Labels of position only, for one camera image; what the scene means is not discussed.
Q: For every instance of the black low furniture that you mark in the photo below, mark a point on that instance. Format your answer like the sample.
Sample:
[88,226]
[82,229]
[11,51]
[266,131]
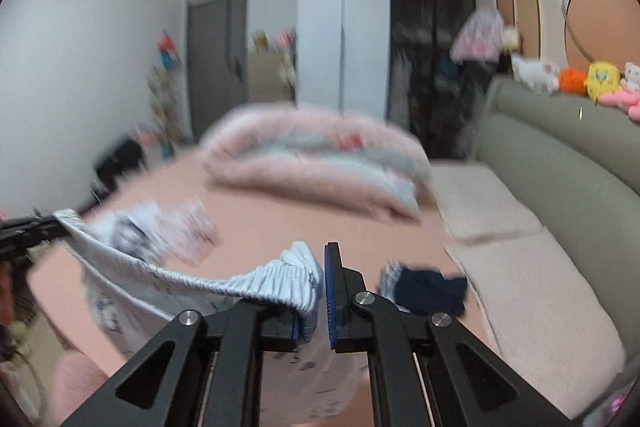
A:
[120,167]

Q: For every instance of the grey door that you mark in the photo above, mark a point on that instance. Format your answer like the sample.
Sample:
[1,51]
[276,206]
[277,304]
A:
[215,67]

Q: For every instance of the cream plush toy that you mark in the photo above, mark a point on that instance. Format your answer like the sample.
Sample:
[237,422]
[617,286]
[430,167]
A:
[510,39]

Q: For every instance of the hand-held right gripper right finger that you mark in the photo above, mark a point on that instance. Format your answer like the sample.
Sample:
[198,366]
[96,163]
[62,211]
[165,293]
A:
[330,297]

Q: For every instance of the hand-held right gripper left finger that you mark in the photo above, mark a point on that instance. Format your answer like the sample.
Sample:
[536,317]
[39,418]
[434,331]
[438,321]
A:
[295,334]

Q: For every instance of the pink plush toy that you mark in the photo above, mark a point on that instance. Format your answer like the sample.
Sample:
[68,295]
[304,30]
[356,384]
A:
[625,104]

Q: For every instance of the pink folded quilt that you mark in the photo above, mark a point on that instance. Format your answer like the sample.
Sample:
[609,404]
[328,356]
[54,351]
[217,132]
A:
[310,147]

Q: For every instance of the toy shelf rack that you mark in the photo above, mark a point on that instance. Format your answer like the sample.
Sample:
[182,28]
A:
[162,97]

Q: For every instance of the beige cabinet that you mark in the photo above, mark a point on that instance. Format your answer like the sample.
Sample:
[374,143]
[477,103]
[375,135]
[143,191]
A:
[270,79]

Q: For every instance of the white wardrobe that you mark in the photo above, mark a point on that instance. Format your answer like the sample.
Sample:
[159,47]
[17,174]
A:
[340,47]

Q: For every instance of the orange plush toy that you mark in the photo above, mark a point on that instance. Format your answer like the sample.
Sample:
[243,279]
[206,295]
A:
[572,81]

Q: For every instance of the navy folded garment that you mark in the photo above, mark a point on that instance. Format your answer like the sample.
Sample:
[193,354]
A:
[430,289]

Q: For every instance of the pink patterned white garment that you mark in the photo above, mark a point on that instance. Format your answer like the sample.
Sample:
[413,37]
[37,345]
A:
[190,229]

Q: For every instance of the pink frilly garment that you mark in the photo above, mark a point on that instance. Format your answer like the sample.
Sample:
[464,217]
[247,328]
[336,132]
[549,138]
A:
[477,34]

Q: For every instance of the green padded headboard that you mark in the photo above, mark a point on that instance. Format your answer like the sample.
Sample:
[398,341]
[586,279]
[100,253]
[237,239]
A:
[575,167]

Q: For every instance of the black and white garment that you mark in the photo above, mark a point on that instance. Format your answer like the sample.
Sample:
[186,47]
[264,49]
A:
[135,229]

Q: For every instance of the black wardrobe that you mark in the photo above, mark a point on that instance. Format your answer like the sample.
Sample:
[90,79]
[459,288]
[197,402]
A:
[430,57]

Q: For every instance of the yellow plush toy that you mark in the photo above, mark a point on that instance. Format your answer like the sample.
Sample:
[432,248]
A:
[604,81]

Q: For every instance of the beige pillow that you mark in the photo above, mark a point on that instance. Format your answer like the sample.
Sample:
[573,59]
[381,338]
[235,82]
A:
[480,202]
[540,317]

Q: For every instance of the pink fluffy blanket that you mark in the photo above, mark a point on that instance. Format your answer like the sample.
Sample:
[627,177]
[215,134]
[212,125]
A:
[75,387]

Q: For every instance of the light blue printed pants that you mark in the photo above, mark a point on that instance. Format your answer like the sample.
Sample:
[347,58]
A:
[150,302]

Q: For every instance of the white bear plush toy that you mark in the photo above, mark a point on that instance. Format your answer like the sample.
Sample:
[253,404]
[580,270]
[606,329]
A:
[632,74]

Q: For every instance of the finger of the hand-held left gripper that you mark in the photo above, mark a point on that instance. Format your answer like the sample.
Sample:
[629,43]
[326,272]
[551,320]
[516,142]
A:
[30,228]

